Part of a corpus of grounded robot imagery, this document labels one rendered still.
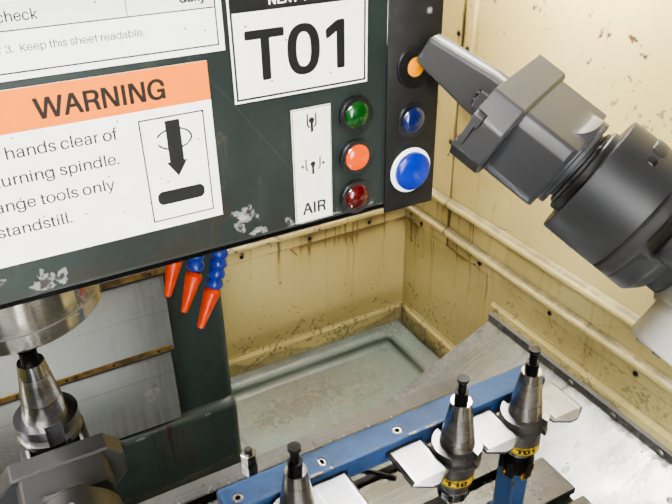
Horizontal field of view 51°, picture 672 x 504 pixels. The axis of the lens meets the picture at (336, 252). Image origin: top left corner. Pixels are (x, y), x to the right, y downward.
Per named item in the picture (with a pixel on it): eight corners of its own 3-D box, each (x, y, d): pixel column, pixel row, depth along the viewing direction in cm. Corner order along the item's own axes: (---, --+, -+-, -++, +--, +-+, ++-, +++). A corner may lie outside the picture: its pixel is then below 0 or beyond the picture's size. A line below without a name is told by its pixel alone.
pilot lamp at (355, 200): (371, 208, 54) (371, 181, 52) (346, 214, 53) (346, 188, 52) (367, 205, 54) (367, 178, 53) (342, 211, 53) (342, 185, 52)
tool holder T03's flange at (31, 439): (71, 401, 77) (67, 383, 76) (90, 434, 73) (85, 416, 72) (11, 425, 74) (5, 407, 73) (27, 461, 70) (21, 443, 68)
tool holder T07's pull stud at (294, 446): (299, 462, 76) (298, 438, 74) (305, 473, 75) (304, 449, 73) (285, 467, 76) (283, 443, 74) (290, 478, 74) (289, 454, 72)
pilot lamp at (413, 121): (426, 132, 53) (428, 104, 52) (402, 138, 52) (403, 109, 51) (422, 130, 53) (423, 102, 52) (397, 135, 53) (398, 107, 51)
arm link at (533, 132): (564, 26, 50) (703, 132, 48) (487, 127, 56) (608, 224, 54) (502, 71, 40) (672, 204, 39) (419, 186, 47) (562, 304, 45)
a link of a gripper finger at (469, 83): (438, 27, 48) (510, 83, 47) (415, 65, 50) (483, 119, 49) (428, 32, 47) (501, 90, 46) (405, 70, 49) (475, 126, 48)
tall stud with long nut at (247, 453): (264, 506, 119) (259, 451, 113) (249, 513, 118) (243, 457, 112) (258, 495, 121) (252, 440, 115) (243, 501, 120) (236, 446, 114)
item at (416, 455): (454, 479, 85) (455, 474, 84) (418, 496, 82) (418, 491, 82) (421, 441, 90) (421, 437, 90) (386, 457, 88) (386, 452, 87)
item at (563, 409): (588, 415, 94) (589, 411, 93) (558, 429, 91) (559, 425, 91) (550, 384, 99) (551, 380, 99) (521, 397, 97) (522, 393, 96)
